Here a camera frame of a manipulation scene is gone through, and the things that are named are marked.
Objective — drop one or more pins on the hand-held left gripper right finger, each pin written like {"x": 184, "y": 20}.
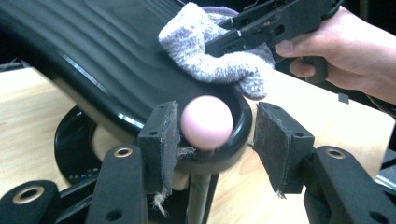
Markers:
{"x": 336, "y": 186}

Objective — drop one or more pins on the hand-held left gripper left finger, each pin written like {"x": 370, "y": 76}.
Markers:
{"x": 121, "y": 186}

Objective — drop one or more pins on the grey tape piece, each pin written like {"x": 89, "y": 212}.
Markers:
{"x": 343, "y": 98}

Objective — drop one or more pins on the pink ball knob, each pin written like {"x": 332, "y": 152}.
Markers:
{"x": 207, "y": 123}

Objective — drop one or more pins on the black wavy tray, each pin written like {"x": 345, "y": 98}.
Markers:
{"x": 109, "y": 62}

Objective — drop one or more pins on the grey cloth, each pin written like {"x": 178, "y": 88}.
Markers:
{"x": 218, "y": 68}

